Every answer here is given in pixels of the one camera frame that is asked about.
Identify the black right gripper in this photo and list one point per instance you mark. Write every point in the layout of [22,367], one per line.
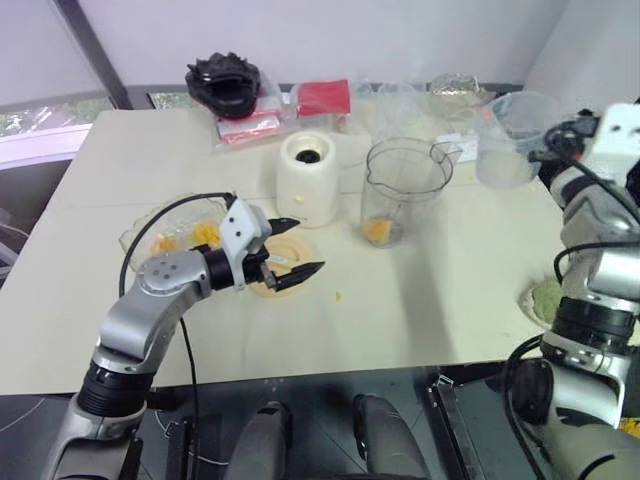
[572,132]

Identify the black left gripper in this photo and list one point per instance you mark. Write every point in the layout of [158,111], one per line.
[260,270]

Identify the cream blender lid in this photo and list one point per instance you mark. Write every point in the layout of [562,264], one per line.
[295,247]

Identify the clear plastic measuring cup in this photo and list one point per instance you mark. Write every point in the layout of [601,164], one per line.
[500,165]

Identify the yellow-orange food piece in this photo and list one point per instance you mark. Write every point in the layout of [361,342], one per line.
[377,231]

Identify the clear blender jar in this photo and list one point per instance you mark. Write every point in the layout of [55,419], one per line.
[400,165]

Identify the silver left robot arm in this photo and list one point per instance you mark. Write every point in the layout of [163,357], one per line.
[150,310]

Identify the yellow food pieces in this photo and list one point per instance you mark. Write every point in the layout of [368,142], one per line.
[205,232]

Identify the glass fruit bowl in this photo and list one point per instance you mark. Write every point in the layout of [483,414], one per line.
[150,225]

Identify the cream blender base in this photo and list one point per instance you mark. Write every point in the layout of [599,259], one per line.
[305,190]

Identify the white power strip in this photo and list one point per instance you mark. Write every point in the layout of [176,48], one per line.
[467,147]

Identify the empty glass bowl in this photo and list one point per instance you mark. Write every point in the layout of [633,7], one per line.
[452,85]

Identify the red and white plastic packet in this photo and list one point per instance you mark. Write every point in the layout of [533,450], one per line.
[250,127]

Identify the clear plastic bag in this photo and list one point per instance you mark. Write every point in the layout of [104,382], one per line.
[395,107]

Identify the green cloth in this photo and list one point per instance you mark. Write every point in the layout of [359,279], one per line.
[545,300]

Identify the red cloth in plastic bag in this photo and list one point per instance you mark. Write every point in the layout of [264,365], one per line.
[322,97]

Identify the dark rounded shape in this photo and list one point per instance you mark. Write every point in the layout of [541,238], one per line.
[265,445]
[385,440]

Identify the black metal table bar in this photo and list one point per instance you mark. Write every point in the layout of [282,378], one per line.
[177,450]
[452,430]

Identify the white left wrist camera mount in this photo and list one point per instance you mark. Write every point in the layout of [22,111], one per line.
[242,225]

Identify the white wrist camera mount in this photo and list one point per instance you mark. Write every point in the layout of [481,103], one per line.
[242,225]
[617,140]

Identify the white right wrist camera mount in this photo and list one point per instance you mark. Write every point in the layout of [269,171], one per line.
[617,140]

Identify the dark window frame post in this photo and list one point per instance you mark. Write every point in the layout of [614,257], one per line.
[100,60]

